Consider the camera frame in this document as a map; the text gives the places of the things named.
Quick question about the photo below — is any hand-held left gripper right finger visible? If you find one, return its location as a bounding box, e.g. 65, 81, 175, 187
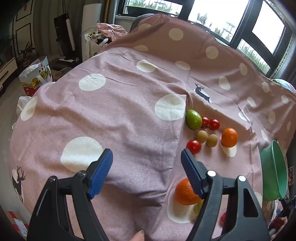
180, 148, 271, 241

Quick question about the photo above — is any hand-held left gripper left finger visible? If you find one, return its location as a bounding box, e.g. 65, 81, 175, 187
26, 148, 114, 241

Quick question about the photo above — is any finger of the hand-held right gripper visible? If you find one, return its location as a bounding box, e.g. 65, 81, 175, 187
279, 196, 296, 217

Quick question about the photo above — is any orange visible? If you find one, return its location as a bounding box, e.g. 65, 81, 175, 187
221, 128, 238, 148
175, 178, 201, 206

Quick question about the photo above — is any yellow-green oval fruit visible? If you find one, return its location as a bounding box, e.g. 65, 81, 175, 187
194, 199, 205, 215

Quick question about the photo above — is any green bowl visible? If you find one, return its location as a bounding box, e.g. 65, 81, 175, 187
260, 140, 289, 202

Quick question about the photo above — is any green oval fruit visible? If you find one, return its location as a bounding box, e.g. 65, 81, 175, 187
185, 109, 202, 130

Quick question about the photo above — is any person's left hand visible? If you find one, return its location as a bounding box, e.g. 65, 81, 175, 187
132, 230, 146, 241

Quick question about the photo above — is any pink polka dot blanket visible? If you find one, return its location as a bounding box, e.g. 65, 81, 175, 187
9, 13, 296, 241

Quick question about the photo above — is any cardboard box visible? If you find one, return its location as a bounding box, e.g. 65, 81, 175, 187
5, 210, 30, 237

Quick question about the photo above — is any white plastic bag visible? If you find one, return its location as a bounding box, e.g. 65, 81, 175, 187
17, 96, 31, 116

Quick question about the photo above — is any printed shopping bag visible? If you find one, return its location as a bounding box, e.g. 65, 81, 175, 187
19, 56, 54, 96

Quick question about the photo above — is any light blue cloth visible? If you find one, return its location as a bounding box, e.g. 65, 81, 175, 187
272, 79, 295, 92

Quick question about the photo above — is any white bag of clothes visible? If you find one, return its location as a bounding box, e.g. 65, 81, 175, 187
83, 31, 111, 62

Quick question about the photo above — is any white low cabinet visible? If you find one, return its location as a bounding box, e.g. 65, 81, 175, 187
0, 57, 18, 93

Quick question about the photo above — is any potted plant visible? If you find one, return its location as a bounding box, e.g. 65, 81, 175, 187
17, 42, 36, 67

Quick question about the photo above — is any pink clothes pile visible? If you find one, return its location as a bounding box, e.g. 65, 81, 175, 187
96, 23, 129, 41

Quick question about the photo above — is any black upright vacuum cleaner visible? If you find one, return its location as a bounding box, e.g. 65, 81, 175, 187
54, 13, 80, 63

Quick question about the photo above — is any black framed window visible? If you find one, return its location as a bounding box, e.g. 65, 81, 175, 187
114, 0, 294, 77

